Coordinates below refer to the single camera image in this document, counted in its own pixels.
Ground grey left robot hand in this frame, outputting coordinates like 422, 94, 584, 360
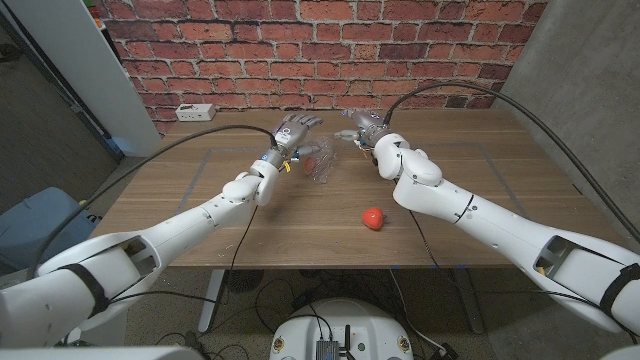
262, 113, 324, 169

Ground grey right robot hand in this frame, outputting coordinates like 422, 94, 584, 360
333, 108, 394, 149

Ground clear plastic wrap sheet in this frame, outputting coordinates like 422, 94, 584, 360
299, 134, 337, 185

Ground red cap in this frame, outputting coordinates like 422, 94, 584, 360
361, 207, 386, 232

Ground brick print backdrop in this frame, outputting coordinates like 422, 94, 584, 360
94, 0, 549, 136

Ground white power strip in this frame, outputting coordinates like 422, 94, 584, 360
175, 103, 217, 123

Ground black round floor fan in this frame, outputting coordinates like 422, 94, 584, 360
223, 269, 265, 295

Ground white table leg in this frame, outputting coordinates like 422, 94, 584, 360
198, 269, 226, 334

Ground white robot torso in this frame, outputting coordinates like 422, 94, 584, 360
269, 298, 414, 360

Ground grey table leg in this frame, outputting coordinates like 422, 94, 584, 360
452, 267, 486, 335

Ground blue plastic bin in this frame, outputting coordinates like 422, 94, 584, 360
0, 187, 99, 276

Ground white robot chest panel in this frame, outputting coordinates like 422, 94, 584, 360
0, 344, 205, 360

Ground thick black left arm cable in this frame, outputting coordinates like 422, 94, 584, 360
25, 124, 279, 281

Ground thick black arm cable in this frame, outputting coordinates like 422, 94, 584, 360
25, 124, 279, 281
382, 81, 640, 244

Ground thin black left wrist cable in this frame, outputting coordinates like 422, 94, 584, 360
107, 204, 260, 306

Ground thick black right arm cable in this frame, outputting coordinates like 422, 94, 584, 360
382, 81, 640, 244

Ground white wall panel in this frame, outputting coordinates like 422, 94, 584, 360
4, 0, 162, 158

